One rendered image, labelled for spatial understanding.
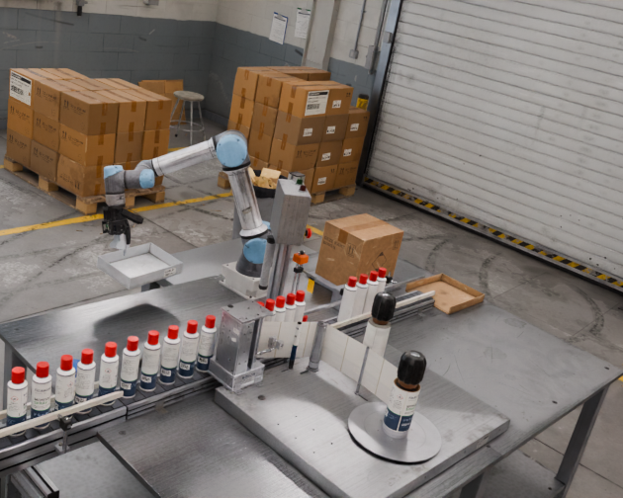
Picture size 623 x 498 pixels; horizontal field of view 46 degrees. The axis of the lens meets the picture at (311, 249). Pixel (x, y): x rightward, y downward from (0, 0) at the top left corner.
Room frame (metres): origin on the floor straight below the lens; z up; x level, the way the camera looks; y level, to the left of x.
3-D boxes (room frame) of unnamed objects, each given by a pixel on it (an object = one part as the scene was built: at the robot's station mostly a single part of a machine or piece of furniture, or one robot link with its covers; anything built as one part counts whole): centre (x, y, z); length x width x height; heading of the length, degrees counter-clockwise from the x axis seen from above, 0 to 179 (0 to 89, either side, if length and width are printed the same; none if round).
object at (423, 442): (2.02, -0.38, 0.89); 0.31 x 0.31 x 0.01
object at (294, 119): (7.02, 0.35, 0.57); 1.20 x 0.85 x 1.14; 146
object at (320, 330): (2.31, -0.09, 0.97); 0.05 x 0.05 x 0.19
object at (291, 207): (2.52, 0.10, 1.38); 0.17 x 0.10 x 0.19; 15
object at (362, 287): (2.77, -0.23, 0.98); 0.05 x 0.05 x 0.20
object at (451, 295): (3.30, -0.68, 0.85); 0.30 x 0.26 x 0.04; 140
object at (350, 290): (2.72, -0.19, 0.98); 0.05 x 0.05 x 0.20
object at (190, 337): (2.11, 0.33, 0.98); 0.05 x 0.05 x 0.20
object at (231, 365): (2.16, 0.17, 1.01); 0.14 x 0.13 x 0.26; 140
